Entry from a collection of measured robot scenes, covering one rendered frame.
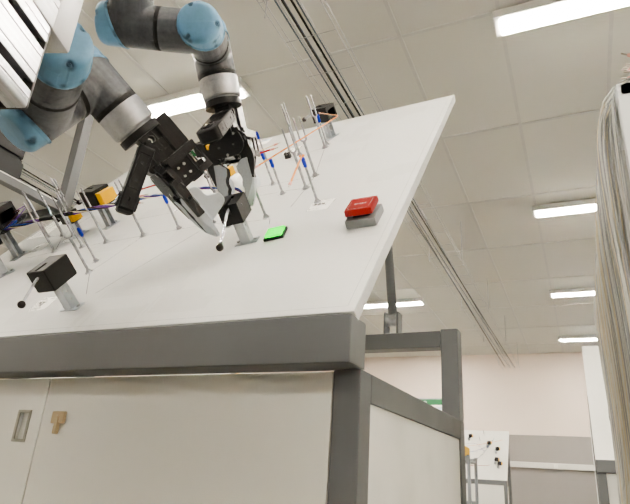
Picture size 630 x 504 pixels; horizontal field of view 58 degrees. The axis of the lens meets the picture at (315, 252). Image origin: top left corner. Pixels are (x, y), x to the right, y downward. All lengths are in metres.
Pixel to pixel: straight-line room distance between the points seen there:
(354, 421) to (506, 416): 11.36
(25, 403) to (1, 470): 0.11
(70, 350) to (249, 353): 0.36
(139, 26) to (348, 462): 0.78
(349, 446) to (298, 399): 0.10
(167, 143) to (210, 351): 0.34
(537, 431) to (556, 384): 0.96
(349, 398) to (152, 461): 0.33
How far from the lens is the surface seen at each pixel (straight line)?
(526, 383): 12.16
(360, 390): 0.77
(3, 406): 1.22
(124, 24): 1.10
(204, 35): 1.04
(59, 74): 0.78
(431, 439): 1.09
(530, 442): 12.01
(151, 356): 0.92
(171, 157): 0.94
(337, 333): 0.75
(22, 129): 0.89
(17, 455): 1.16
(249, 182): 1.10
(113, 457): 0.99
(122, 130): 0.94
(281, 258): 0.98
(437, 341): 1.35
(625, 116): 1.30
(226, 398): 0.87
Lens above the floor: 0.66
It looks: 22 degrees up
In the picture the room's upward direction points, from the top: 4 degrees clockwise
